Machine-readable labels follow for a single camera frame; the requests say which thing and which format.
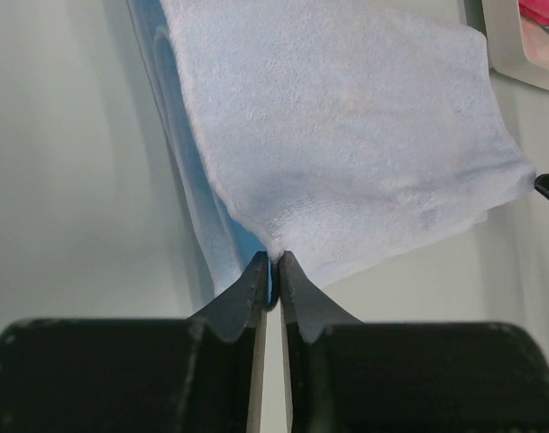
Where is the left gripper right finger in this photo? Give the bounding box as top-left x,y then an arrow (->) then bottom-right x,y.
278,252 -> 549,432

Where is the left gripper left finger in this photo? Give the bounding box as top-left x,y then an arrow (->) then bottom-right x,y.
0,252 -> 269,432

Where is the light blue towel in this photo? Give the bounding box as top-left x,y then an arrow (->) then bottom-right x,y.
129,1 -> 535,292

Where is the cream plastic tray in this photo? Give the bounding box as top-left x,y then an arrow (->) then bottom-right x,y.
462,1 -> 549,91

